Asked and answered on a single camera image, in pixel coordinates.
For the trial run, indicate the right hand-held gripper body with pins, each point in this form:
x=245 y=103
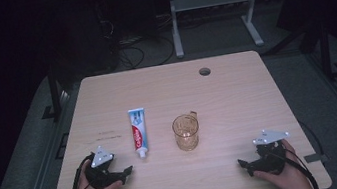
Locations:
x=268 y=157

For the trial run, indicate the black metal stand post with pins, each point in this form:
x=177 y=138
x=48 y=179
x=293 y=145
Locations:
x=54 y=94
x=325 y=51

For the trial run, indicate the white red blue toothpaste tube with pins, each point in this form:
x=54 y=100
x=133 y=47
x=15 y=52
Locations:
x=139 y=133

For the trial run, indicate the black table edge bracket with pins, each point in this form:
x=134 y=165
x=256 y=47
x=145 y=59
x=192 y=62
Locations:
x=314 y=157

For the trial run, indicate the dark cabinet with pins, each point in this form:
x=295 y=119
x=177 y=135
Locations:
x=79 y=30

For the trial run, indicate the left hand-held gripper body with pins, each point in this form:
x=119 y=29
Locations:
x=101 y=175

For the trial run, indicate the person's right hand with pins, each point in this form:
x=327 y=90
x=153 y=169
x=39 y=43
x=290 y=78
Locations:
x=290 y=177

